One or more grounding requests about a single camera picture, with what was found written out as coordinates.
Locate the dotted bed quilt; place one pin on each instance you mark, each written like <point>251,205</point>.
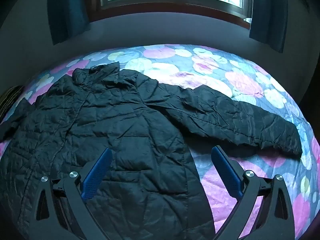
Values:
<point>225,85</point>

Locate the blue curtain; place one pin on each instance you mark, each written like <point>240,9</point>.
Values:
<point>67,7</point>
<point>270,12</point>

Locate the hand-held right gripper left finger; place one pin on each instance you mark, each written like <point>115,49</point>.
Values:
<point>97,173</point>

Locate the dark striped pillow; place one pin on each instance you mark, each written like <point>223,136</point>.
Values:
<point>8,98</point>

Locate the black puffer jacket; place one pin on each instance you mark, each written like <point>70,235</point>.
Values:
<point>120,132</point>

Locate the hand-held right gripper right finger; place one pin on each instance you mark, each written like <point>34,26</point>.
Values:
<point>226,172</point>

